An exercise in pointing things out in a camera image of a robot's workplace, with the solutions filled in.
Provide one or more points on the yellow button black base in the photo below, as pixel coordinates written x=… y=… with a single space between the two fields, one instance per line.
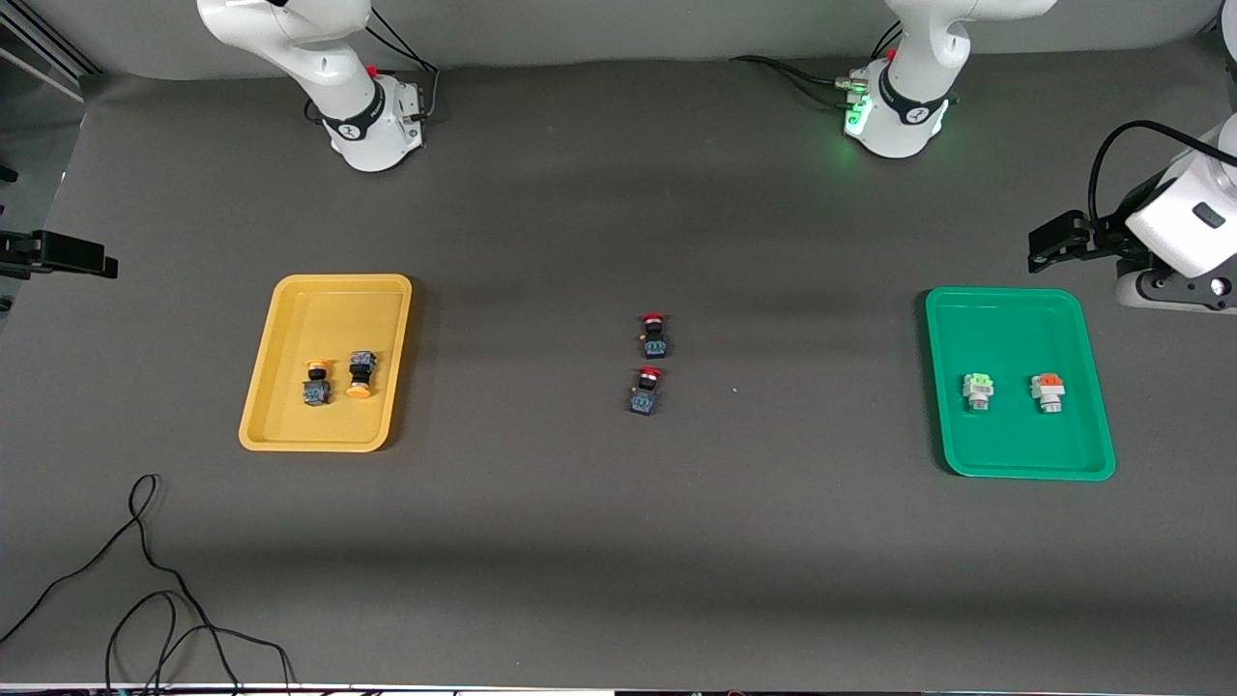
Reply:
x=317 y=391
x=359 y=390

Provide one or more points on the dark gray table mat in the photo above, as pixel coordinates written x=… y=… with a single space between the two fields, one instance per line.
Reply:
x=618 y=532

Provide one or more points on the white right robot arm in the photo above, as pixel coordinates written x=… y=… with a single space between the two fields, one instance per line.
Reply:
x=358 y=116

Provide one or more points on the yellow plastic tray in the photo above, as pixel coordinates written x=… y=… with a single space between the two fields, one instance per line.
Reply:
x=309 y=319

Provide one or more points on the white button with green block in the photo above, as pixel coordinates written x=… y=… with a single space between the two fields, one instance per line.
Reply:
x=978 y=387

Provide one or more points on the white button with orange block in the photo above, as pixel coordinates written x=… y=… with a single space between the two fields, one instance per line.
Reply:
x=1048 y=391

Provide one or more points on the metal frame rail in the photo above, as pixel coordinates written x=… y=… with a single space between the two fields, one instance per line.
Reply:
x=68 y=53

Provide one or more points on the green plastic tray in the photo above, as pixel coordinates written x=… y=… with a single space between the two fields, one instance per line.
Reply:
x=1015 y=329

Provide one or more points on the red button black base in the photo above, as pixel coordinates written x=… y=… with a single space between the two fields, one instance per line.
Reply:
x=645 y=398
x=654 y=343

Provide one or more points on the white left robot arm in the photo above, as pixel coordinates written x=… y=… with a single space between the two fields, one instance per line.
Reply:
x=904 y=116

